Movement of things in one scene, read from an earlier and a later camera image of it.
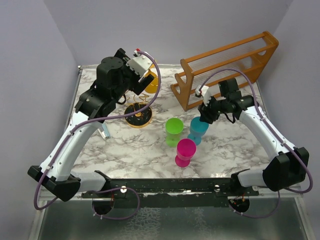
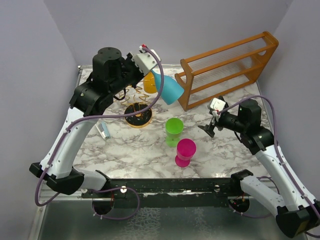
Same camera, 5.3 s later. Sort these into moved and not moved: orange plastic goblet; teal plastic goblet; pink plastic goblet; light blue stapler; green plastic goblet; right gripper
Moved: teal plastic goblet; right gripper
Not moved: light blue stapler; orange plastic goblet; green plastic goblet; pink plastic goblet
